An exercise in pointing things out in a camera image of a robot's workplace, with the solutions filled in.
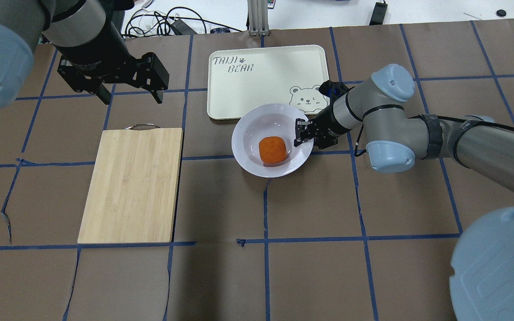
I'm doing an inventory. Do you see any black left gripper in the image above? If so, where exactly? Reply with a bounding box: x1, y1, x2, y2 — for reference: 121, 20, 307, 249
56, 22, 170, 105

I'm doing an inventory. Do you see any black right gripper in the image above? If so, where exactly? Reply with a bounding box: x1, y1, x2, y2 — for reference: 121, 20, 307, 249
293, 106, 351, 149

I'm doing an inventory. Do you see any orange fruit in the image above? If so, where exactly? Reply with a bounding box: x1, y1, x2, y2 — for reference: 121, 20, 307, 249
258, 136, 288, 165

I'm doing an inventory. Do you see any white round plate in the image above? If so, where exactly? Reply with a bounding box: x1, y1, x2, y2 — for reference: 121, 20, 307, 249
231, 104, 313, 178

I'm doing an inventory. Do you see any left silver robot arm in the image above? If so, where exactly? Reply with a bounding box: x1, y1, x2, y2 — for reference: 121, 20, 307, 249
0, 0, 169, 108

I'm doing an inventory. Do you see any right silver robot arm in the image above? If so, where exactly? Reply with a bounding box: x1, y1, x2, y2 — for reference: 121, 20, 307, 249
294, 64, 514, 321

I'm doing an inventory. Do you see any cream bear tray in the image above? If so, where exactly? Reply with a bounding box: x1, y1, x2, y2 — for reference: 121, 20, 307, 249
207, 45, 330, 120

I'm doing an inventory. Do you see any wooden cutting board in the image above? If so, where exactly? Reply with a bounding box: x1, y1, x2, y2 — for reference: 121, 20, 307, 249
77, 128, 184, 245

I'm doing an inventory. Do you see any black power adapter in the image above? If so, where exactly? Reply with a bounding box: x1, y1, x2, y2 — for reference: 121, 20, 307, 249
369, 0, 388, 26

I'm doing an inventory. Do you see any black round cap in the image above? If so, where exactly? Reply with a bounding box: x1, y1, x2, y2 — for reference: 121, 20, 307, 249
496, 9, 507, 17

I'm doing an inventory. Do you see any aluminium frame post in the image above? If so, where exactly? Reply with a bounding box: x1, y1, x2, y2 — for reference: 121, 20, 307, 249
247, 0, 270, 37

